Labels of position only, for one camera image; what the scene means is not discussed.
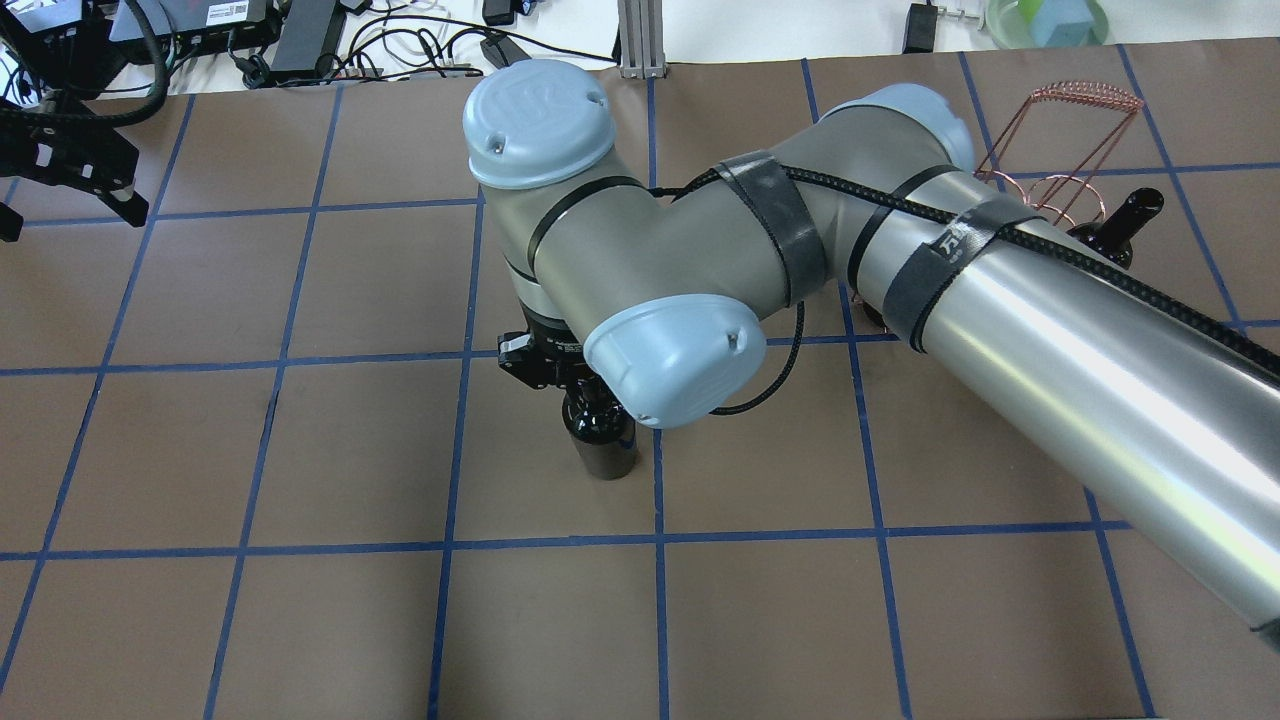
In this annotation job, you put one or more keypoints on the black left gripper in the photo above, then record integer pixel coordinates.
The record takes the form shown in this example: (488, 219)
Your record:
(62, 160)

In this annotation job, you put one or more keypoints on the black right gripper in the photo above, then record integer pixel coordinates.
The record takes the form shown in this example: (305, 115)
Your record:
(556, 352)

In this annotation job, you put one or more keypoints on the dark wine bottle being moved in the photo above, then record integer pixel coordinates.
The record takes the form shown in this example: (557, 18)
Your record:
(602, 432)

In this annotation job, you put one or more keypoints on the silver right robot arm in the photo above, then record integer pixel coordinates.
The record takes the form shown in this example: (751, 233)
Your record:
(1167, 415)

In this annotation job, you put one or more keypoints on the dark bottle in basket right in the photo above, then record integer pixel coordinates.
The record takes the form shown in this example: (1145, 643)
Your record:
(1112, 237)

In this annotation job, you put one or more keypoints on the black power adapter brick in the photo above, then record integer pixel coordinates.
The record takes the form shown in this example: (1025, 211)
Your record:
(309, 38)

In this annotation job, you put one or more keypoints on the black power adapter on table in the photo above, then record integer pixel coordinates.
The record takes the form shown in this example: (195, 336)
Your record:
(920, 28)

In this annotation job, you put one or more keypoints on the green glass bowl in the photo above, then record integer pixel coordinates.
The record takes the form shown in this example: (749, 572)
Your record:
(1010, 32)

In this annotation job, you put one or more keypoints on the green foam cube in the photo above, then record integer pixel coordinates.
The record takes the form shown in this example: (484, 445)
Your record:
(1028, 9)

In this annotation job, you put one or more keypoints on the blue foam cube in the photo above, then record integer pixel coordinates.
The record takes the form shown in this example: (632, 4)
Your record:
(1062, 24)

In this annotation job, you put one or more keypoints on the aluminium frame post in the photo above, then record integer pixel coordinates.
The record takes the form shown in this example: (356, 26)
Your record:
(640, 40)

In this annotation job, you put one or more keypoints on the copper wire wine basket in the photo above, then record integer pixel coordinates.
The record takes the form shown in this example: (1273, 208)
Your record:
(1054, 145)

